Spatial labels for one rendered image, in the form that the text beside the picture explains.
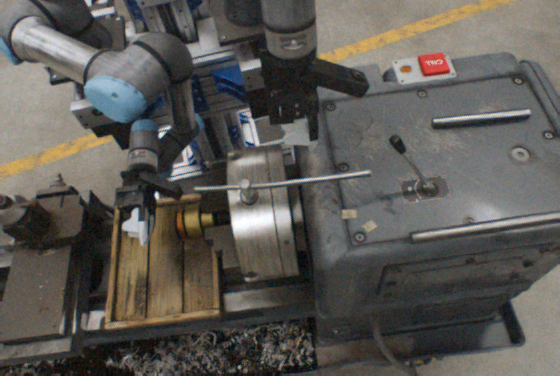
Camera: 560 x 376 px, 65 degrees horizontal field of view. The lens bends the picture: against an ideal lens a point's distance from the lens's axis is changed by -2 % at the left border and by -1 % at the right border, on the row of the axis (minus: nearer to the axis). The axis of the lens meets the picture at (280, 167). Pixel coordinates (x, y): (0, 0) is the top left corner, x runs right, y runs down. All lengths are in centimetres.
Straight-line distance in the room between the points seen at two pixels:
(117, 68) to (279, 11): 45
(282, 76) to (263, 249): 39
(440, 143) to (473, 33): 223
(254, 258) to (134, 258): 48
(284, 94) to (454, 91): 49
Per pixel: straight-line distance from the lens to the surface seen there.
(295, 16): 63
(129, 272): 133
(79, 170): 276
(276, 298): 123
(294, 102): 70
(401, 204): 89
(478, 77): 112
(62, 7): 133
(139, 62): 97
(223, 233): 105
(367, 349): 153
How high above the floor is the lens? 204
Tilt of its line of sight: 58 degrees down
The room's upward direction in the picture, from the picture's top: 9 degrees counter-clockwise
